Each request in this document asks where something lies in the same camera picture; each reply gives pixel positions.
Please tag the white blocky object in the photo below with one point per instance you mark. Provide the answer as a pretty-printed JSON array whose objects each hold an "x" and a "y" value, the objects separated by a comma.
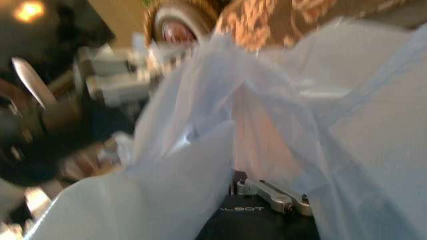
[{"x": 116, "y": 75}]

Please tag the pale blue plastic garbage bag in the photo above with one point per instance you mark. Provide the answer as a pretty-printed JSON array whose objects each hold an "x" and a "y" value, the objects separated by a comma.
[{"x": 187, "y": 190}]

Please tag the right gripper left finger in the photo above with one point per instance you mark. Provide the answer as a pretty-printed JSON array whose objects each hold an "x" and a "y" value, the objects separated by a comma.
[{"x": 89, "y": 160}]

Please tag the black object with orange glow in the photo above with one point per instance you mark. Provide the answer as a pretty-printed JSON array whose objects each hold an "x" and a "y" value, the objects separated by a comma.
[{"x": 49, "y": 27}]

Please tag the round brown pale-rimmed container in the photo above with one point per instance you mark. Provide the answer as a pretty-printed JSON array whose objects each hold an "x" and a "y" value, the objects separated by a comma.
[{"x": 175, "y": 30}]

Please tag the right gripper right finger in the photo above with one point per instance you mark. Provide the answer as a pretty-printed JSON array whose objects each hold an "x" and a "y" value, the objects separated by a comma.
[{"x": 273, "y": 196}]

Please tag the brown patterned trash bin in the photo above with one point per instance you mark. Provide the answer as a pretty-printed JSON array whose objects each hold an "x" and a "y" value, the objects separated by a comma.
[{"x": 267, "y": 20}]

